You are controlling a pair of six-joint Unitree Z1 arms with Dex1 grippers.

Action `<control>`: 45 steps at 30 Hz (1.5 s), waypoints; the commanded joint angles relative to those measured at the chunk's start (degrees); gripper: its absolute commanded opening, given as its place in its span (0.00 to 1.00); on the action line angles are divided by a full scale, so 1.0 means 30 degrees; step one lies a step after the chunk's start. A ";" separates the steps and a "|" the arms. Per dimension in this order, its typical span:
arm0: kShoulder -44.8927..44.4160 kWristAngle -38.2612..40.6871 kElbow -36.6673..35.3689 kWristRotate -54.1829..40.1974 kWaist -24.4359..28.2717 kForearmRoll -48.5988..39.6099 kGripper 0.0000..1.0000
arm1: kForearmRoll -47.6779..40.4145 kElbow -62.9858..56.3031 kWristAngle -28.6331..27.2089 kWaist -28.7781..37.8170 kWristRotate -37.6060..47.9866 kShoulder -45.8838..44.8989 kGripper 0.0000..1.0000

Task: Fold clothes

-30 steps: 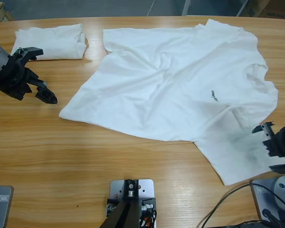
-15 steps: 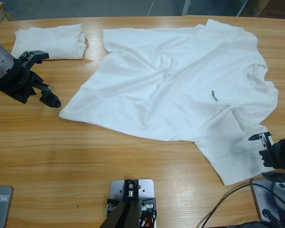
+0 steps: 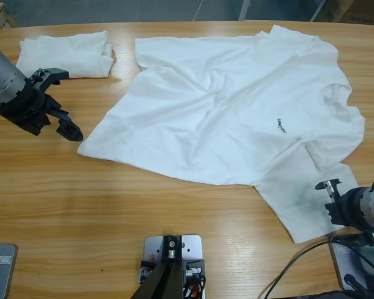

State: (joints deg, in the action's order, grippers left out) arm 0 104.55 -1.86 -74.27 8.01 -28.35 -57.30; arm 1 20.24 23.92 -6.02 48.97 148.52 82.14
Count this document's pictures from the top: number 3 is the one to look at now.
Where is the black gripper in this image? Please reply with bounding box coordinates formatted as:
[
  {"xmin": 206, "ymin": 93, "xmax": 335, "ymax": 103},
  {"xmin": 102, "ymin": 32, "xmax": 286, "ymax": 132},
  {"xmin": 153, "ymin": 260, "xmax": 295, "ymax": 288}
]
[
  {"xmin": 0, "ymin": 77, "xmax": 84, "ymax": 143},
  {"xmin": 325, "ymin": 186, "xmax": 367, "ymax": 228}
]

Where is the white T-shirt with black print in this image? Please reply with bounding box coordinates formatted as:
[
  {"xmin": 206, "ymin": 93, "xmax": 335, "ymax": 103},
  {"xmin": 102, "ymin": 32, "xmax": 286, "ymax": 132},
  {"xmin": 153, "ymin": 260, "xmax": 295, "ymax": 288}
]
[{"xmin": 77, "ymin": 24, "xmax": 374, "ymax": 245}]

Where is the folded white T-shirt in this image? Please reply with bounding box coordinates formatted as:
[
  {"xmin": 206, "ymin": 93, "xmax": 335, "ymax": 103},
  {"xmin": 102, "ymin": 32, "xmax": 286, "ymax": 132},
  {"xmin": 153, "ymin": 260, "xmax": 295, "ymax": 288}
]
[{"xmin": 15, "ymin": 30, "xmax": 116, "ymax": 78}]

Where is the wooden pallet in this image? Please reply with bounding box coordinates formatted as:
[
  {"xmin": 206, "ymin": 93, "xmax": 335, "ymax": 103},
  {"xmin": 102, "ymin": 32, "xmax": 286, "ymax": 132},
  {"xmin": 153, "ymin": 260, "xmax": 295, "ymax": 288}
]
[{"xmin": 0, "ymin": 1, "xmax": 19, "ymax": 31}]

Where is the white mounting block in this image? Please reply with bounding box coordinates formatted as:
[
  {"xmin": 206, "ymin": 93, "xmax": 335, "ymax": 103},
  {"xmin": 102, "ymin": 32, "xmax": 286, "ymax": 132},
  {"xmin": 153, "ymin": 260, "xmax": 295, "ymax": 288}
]
[{"xmin": 143, "ymin": 235, "xmax": 206, "ymax": 299}]

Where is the white metal leg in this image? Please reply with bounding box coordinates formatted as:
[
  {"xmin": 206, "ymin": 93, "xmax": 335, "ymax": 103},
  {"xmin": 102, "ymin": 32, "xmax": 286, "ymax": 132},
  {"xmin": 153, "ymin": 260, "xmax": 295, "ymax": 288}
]
[
  {"xmin": 309, "ymin": 0, "xmax": 327, "ymax": 22},
  {"xmin": 238, "ymin": 0, "xmax": 253, "ymax": 21}
]

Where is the cardboard box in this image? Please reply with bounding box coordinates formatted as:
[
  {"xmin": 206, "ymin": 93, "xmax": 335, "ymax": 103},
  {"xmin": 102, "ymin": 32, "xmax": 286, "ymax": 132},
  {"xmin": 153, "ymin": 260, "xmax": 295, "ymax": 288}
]
[{"xmin": 325, "ymin": 0, "xmax": 374, "ymax": 24}]

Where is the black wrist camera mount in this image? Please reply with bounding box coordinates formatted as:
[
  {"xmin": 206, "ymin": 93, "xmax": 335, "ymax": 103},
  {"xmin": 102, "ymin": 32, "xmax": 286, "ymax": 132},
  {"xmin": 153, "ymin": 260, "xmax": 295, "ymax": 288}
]
[{"xmin": 31, "ymin": 67, "xmax": 70, "ymax": 91}]

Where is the long black cable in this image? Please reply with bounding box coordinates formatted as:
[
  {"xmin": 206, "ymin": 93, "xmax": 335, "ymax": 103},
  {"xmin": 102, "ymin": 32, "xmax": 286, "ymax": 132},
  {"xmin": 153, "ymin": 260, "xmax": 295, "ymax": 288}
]
[{"xmin": 264, "ymin": 239, "xmax": 374, "ymax": 298}]

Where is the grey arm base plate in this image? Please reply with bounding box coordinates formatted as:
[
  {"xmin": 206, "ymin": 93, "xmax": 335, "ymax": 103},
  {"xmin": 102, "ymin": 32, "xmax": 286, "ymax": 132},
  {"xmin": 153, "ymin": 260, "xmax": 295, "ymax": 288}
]
[
  {"xmin": 328, "ymin": 232, "xmax": 374, "ymax": 295},
  {"xmin": 0, "ymin": 242, "xmax": 19, "ymax": 299}
]

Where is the thin black cable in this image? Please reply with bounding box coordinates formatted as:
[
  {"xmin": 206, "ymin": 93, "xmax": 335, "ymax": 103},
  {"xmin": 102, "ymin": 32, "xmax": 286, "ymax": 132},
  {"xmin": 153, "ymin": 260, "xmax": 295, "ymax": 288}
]
[{"xmin": 299, "ymin": 288, "xmax": 347, "ymax": 299}]

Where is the white cord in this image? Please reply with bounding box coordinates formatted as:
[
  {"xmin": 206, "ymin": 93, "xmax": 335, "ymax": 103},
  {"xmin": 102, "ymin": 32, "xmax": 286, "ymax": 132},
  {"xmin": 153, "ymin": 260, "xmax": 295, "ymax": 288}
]
[{"xmin": 193, "ymin": 0, "xmax": 206, "ymax": 20}]

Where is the dark camera post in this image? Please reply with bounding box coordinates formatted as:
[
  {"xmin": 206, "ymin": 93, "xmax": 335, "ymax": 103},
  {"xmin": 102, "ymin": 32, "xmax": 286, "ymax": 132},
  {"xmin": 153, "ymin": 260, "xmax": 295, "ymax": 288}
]
[{"xmin": 132, "ymin": 235, "xmax": 184, "ymax": 299}]

